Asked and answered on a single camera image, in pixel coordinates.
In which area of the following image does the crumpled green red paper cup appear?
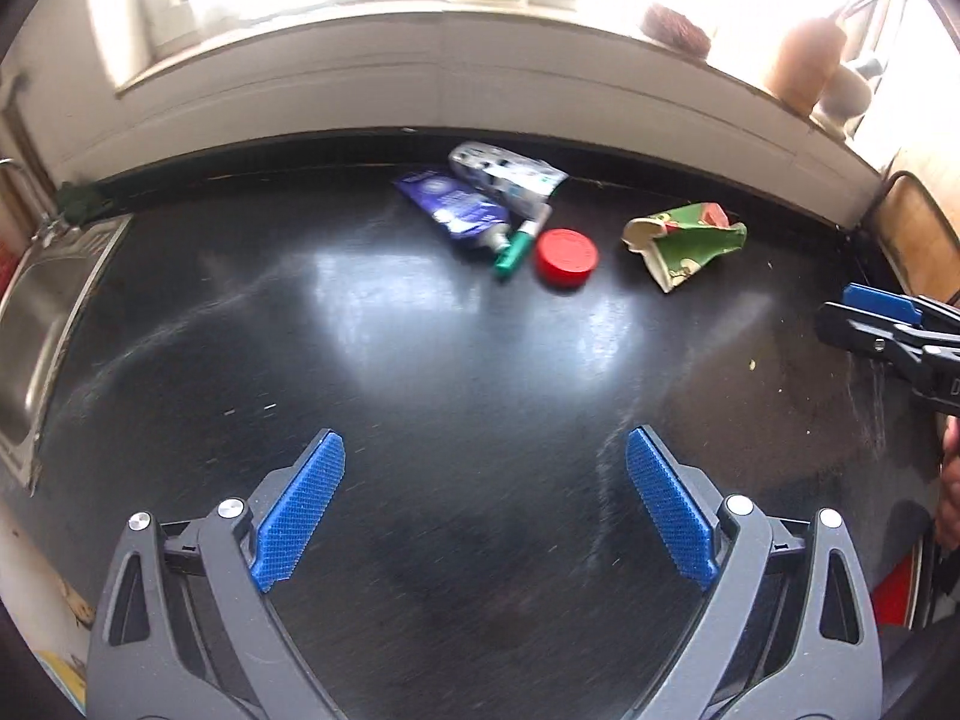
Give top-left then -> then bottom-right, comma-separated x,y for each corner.
622,202 -> 749,294

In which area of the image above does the chrome faucet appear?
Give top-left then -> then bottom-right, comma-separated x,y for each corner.
0,157 -> 65,232

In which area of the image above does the wooden cutting board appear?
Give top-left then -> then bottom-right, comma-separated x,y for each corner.
872,171 -> 960,302

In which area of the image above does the person's right hand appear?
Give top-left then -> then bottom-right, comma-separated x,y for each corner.
934,417 -> 960,542

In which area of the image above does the steel sink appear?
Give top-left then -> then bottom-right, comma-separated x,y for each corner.
0,214 -> 134,494

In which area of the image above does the dark green cloth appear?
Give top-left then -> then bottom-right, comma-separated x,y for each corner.
59,181 -> 115,226

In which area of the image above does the blue tube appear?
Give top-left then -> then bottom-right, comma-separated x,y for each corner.
393,169 -> 518,257

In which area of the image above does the terracotta pot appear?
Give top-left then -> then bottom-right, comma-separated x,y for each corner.
764,18 -> 849,115

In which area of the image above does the brown scrubber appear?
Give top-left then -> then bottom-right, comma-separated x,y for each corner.
640,3 -> 713,58

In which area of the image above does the red bin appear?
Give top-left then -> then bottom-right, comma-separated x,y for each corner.
870,536 -> 925,629

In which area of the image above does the green marker pen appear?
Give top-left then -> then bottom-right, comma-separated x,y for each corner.
492,202 -> 554,281

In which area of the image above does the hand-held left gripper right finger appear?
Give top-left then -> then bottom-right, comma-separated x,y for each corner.
625,426 -> 883,720

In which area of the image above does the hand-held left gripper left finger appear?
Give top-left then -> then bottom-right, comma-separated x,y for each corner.
86,429 -> 347,720

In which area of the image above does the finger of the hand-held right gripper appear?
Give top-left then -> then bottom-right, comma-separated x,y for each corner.
816,301 -> 960,377
842,283 -> 960,332

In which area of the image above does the silver blue-print packet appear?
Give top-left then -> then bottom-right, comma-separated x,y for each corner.
448,141 -> 569,219

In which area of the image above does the red round lid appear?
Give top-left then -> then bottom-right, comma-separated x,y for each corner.
535,229 -> 600,288

